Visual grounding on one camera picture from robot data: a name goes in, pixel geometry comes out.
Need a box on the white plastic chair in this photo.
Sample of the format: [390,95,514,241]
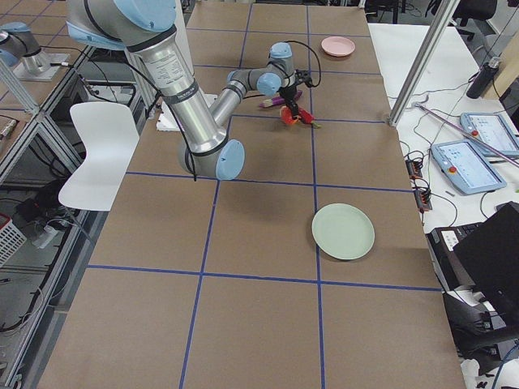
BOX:
[58,101,139,212]

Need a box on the far teach pendant tablet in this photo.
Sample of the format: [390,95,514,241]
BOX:
[460,113,518,157]

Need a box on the red chili pepper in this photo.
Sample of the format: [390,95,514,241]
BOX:
[298,109,321,128]

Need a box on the aluminium frame post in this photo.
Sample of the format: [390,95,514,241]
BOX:
[385,0,498,127]

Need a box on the purple eggplant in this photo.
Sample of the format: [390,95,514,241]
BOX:
[258,90,302,109]

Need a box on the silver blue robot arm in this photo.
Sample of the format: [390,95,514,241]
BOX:
[66,1,313,181]
[1,22,70,82]

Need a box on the teach pendant tablet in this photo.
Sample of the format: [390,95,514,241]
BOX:
[431,140,507,195]
[460,113,518,157]

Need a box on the green plate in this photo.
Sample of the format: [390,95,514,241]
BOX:
[311,203,375,261]

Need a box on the near teach pendant tablet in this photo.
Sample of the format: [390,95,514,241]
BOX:
[431,140,507,195]

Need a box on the white plastic basket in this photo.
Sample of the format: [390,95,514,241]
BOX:
[0,213,27,267]

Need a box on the red pomegranate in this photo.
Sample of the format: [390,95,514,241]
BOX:
[280,105,299,126]

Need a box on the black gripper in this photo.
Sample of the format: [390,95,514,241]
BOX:
[282,70,315,118]

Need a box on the black laptop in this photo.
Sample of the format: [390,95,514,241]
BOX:
[453,203,518,324]

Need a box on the black water bottle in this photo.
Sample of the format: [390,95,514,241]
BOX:
[465,56,501,99]

